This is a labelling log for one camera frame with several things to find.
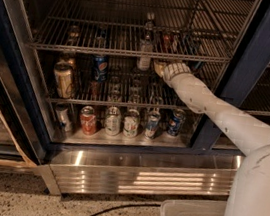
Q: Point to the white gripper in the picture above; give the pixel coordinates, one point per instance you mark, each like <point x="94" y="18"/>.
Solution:
<point x="177" y="71"/>

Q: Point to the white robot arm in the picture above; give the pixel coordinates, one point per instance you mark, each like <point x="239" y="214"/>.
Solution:
<point x="250" y="192"/>

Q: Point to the blue silver can bottom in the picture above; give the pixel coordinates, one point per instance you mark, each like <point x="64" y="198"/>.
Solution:
<point x="152" y="124"/>

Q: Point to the blue pepsi can middle shelf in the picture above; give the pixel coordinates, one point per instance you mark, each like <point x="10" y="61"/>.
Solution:
<point x="100" y="66"/>

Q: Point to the blue pepsi can bottom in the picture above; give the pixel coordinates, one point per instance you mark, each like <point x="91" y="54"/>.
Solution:
<point x="176" y="121"/>

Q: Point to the white green can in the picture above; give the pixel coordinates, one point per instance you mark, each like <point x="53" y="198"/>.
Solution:
<point x="112" y="121"/>
<point x="131" y="122"/>

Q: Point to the white green can bottom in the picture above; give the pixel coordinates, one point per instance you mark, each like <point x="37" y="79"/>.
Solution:
<point x="112" y="121"/>

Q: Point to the red coke can bottom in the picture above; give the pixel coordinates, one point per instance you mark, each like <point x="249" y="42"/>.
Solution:
<point x="88" y="120"/>

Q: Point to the brown can behind gold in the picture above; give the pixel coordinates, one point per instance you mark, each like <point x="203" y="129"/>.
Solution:
<point x="69" y="58"/>

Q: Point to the stainless steel fridge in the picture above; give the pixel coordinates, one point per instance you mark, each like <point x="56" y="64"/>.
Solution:
<point x="82" y="105"/>

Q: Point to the gold can middle shelf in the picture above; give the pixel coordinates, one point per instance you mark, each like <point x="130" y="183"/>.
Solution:
<point x="64" y="79"/>

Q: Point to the silver can bottom left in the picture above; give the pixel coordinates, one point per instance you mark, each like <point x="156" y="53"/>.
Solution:
<point x="63" y="117"/>

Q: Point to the clear glass bottle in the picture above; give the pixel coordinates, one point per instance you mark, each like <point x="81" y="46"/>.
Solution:
<point x="144" y="61"/>

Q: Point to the middle wire shelf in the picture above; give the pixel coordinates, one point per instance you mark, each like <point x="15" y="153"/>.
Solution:
<point x="124" y="80"/>

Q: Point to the upper wire shelf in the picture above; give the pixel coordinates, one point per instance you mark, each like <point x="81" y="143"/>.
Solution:
<point x="207" y="30"/>

